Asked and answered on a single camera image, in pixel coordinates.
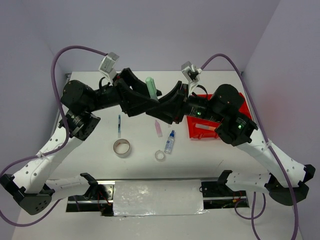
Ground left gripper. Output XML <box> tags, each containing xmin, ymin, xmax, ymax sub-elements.
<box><xmin>85</xmin><ymin>67</ymin><xmax>162</xmax><ymax>118</ymax></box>

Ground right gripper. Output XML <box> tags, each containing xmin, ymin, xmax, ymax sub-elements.
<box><xmin>146</xmin><ymin>79</ymin><xmax>223</xmax><ymax>124</ymax></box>

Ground green highlighter cap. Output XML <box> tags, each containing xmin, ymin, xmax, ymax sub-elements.
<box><xmin>145</xmin><ymin>77</ymin><xmax>156</xmax><ymax>89</ymax></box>

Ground orange highlighter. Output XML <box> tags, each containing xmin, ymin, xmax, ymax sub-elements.
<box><xmin>195</xmin><ymin>123</ymin><xmax>216</xmax><ymax>131</ymax></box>

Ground pink highlighter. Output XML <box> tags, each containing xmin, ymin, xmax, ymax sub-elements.
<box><xmin>154</xmin><ymin>120</ymin><xmax>163</xmax><ymax>138</ymax></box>

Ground green highlighter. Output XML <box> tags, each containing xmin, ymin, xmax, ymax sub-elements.
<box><xmin>148</xmin><ymin>84</ymin><xmax>159</xmax><ymax>102</ymax></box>

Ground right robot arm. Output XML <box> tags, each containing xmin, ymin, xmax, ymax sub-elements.
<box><xmin>146</xmin><ymin>84</ymin><xmax>316</xmax><ymax>206</ymax></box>

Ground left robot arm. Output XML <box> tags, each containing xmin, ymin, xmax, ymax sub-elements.
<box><xmin>0</xmin><ymin>68</ymin><xmax>157</xmax><ymax>215</ymax></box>

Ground left blue pen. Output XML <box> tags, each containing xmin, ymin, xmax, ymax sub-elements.
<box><xmin>117</xmin><ymin>114</ymin><xmax>121</xmax><ymax>139</ymax></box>

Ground red compartment tray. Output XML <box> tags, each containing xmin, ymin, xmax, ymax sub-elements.
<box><xmin>186</xmin><ymin>92</ymin><xmax>252</xmax><ymax>140</ymax></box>

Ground blue spray bottle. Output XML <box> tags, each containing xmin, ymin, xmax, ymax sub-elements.
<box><xmin>164</xmin><ymin>130</ymin><xmax>175</xmax><ymax>154</ymax></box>

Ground large tape roll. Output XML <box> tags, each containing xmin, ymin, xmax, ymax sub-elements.
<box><xmin>112</xmin><ymin>138</ymin><xmax>132</xmax><ymax>159</ymax></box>

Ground small clear tape roll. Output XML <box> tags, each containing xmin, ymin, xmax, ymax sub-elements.
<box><xmin>154</xmin><ymin>150</ymin><xmax>166</xmax><ymax>162</ymax></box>

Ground white foil panel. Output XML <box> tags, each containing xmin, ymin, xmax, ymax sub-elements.
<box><xmin>113</xmin><ymin>179</ymin><xmax>206</xmax><ymax>217</ymax></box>

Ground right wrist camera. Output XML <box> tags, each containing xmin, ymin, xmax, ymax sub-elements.
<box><xmin>181</xmin><ymin>61</ymin><xmax>203</xmax><ymax>96</ymax></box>

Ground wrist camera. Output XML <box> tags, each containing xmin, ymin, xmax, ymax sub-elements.
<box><xmin>98</xmin><ymin>52</ymin><xmax>119</xmax><ymax>82</ymax></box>
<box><xmin>181</xmin><ymin>61</ymin><xmax>203</xmax><ymax>96</ymax></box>

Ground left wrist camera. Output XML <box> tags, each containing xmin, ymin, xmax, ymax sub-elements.
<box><xmin>98</xmin><ymin>52</ymin><xmax>119</xmax><ymax>82</ymax></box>

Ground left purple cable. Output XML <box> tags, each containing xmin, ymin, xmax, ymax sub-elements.
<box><xmin>0</xmin><ymin>45</ymin><xmax>109</xmax><ymax>228</ymax></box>

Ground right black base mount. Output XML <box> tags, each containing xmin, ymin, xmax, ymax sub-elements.
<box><xmin>199</xmin><ymin>181</ymin><xmax>249</xmax><ymax>210</ymax></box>

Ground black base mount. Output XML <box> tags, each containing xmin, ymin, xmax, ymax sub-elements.
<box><xmin>80</xmin><ymin>172</ymin><xmax>114</xmax><ymax>217</ymax></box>
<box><xmin>199</xmin><ymin>181</ymin><xmax>249</xmax><ymax>210</ymax></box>

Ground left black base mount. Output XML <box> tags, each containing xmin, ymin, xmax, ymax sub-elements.
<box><xmin>80</xmin><ymin>172</ymin><xmax>114</xmax><ymax>217</ymax></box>

